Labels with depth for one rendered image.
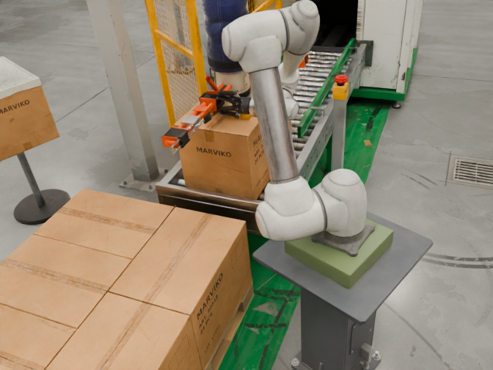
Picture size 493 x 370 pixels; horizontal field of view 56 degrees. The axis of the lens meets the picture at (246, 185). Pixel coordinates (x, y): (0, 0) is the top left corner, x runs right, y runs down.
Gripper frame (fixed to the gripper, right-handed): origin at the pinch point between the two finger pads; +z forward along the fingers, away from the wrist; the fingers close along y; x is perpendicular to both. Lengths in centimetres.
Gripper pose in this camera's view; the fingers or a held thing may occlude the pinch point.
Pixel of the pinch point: (210, 101)
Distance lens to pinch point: 221.3
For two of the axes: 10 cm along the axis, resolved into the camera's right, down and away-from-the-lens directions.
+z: -9.2, -1.6, 3.5
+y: 0.8, 8.1, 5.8
